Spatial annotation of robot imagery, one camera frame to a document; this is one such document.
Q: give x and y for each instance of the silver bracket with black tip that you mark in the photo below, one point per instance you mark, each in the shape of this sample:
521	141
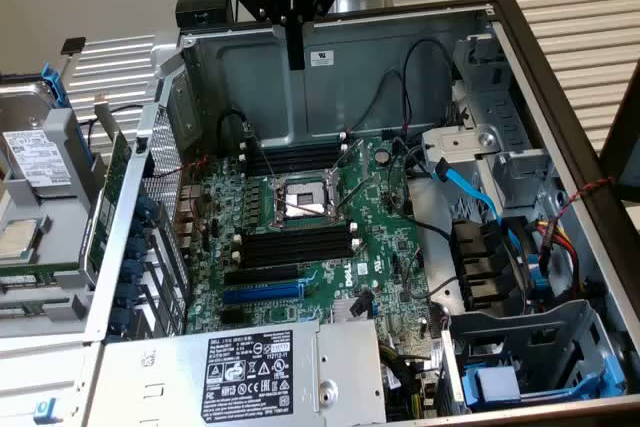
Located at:
72	44

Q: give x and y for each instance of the hard disk with white label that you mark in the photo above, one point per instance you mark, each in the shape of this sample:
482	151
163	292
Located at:
35	157

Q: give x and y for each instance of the grey steel PC case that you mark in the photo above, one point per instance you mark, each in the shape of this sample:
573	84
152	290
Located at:
370	37

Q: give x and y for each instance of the blue card retention clip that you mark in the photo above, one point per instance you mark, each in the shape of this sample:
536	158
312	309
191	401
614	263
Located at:
146	208
136	248
128	295
133	271
121	320

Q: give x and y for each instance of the green Dell motherboard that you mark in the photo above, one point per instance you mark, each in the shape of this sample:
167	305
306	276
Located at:
390	227

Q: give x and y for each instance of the grey optical drive cage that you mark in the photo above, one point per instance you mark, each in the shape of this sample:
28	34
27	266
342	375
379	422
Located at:
505	112

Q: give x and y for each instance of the silver CPU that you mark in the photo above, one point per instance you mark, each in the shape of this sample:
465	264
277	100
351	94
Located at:
17	242

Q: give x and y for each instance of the metal rear port block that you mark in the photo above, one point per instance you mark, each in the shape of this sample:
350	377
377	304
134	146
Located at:
187	217

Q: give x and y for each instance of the thin metal locking lever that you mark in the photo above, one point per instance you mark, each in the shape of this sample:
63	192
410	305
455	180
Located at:
355	195
265	157

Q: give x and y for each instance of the coin cell battery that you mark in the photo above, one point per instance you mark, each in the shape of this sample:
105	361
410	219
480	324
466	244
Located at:
383	156

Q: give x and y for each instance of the blue expansion slot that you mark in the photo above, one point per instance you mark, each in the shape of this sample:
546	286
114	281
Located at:
260	293

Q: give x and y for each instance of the blue disk caddy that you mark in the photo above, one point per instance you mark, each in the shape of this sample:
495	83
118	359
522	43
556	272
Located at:
495	384

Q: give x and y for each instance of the grey disk bay cage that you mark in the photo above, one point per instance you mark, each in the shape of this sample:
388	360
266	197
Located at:
505	332

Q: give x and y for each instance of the blue plastic disk carrier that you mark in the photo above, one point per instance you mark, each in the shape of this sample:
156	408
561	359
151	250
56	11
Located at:
52	87

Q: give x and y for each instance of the green graphics card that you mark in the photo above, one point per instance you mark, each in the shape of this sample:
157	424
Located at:
107	187

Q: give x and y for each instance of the short black expansion slot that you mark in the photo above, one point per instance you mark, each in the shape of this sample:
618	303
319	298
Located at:
232	317

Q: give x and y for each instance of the metal socket cover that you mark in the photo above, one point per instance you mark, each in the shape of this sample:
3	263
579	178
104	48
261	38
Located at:
350	159

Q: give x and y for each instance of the silver power supply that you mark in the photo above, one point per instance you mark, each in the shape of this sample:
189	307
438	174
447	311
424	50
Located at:
150	382

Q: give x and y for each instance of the black fan shroud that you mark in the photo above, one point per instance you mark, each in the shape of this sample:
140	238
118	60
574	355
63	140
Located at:
475	257

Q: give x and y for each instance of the white case sticker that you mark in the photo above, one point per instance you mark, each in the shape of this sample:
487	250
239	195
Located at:
322	58

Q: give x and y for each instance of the dark angled bar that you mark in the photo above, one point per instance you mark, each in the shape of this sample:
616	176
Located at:
622	137

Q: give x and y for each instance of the black rating label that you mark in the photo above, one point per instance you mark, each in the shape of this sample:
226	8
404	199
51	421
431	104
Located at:
250	377

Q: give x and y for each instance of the CPU socket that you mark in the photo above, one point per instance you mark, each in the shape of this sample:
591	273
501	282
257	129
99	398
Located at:
305	197

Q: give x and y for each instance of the black camera box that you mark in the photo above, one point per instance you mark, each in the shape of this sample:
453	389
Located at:
195	7

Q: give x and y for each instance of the long black expansion slot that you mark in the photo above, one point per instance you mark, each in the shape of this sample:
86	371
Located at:
260	276

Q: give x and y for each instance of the blue case latch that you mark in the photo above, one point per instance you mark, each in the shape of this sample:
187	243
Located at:
45	411

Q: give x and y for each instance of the silver chipset heatsink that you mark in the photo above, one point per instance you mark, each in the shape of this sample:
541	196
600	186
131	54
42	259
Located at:
342	314

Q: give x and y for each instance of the grey parts rack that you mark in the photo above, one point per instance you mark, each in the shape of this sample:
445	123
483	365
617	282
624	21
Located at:
60	227

